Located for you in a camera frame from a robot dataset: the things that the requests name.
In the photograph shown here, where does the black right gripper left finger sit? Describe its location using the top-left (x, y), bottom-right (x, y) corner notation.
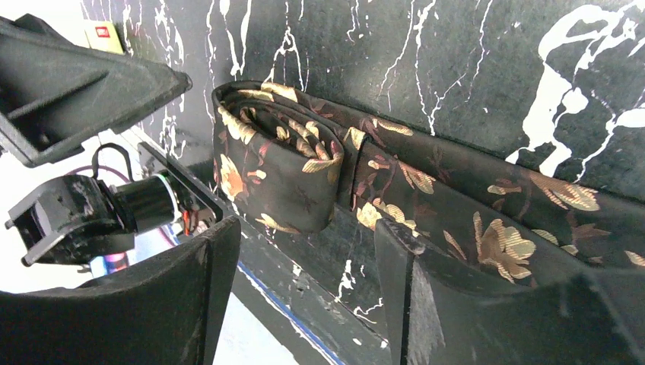
top-left (1, 217), bottom-right (241, 364)

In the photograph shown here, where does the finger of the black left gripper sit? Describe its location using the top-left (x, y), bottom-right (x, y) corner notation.
top-left (1, 14), bottom-right (192, 168)

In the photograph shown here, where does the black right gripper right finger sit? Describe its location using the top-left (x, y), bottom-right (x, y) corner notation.
top-left (374, 218), bottom-right (644, 364)

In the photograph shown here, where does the black gold floral tie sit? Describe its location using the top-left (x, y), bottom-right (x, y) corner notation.
top-left (211, 81), bottom-right (644, 286)

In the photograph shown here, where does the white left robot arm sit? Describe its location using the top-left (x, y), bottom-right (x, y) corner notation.
top-left (1, 14), bottom-right (223, 266)

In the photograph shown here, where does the small cream cardboard box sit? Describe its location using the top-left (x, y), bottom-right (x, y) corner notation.
top-left (83, 20), bottom-right (125, 55)

